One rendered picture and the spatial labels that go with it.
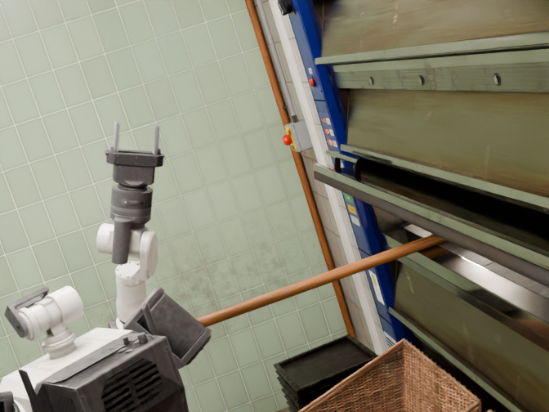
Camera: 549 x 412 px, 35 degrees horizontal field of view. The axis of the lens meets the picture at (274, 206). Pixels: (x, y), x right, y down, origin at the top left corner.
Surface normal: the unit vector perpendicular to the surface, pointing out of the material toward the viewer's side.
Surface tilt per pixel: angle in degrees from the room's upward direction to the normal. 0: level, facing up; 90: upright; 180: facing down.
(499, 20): 70
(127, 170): 97
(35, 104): 90
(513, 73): 90
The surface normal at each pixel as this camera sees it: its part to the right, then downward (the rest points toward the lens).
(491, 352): -0.98, -0.02
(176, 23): 0.18, 0.14
